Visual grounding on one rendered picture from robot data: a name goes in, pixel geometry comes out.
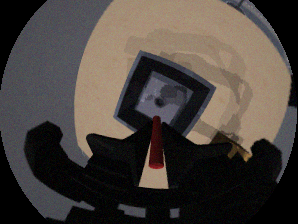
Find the dark red peg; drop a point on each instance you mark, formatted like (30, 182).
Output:
(156, 154)

